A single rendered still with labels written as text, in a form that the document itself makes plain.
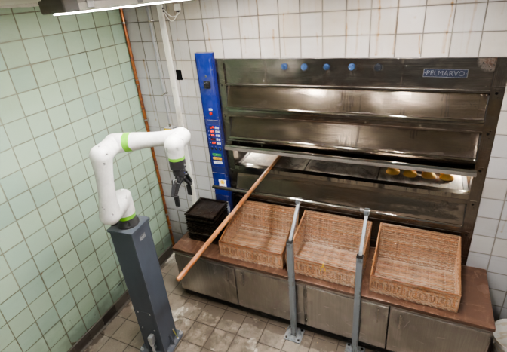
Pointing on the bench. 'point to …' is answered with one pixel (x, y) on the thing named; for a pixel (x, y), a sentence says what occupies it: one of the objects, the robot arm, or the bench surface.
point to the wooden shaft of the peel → (224, 223)
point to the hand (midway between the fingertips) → (183, 198)
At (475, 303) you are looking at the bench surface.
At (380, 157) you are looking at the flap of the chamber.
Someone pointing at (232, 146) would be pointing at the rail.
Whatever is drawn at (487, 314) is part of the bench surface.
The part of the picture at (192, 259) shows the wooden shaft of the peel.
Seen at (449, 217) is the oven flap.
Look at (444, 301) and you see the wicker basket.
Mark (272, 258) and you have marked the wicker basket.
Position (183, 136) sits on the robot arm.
